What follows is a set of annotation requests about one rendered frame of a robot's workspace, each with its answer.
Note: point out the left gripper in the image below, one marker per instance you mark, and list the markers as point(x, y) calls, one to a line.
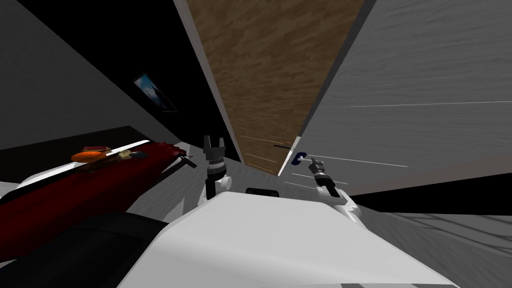
point(214, 153)

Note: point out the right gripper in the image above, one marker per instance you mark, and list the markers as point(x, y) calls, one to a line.
point(316, 164)

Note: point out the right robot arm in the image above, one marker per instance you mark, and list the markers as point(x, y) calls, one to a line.
point(334, 192)

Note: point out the brown wooden door leaf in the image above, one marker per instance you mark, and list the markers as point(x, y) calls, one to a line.
point(268, 80)

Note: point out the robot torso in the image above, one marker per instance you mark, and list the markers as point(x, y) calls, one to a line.
point(264, 240)

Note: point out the grey door leaf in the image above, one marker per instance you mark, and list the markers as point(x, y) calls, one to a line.
point(400, 100)

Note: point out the dark red table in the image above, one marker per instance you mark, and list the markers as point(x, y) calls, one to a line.
point(80, 188)

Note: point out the framed wall picture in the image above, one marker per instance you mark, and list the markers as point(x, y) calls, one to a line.
point(154, 92)

